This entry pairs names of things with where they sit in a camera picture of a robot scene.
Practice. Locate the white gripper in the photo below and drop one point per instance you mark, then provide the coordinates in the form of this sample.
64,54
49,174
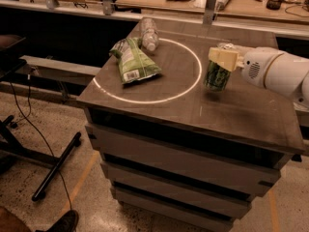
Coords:
255,68

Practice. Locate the green soda can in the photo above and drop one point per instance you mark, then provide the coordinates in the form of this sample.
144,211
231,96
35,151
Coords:
216,77

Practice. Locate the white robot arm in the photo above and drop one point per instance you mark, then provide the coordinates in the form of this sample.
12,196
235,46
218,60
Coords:
287,76

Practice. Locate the black round cup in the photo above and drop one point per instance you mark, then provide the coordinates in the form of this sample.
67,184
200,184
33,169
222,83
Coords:
274,4

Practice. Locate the clear plastic water bottle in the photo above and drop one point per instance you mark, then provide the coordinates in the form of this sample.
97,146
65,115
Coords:
149,34

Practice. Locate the green chip bag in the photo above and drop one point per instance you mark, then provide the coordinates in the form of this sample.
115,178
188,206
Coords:
133,63

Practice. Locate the grey drawer cabinet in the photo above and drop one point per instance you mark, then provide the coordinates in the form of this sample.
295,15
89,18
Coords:
171,146

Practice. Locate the black shoe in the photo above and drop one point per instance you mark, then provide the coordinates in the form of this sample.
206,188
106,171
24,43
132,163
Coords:
66,223

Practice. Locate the black chair base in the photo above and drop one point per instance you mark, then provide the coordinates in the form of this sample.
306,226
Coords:
12,146

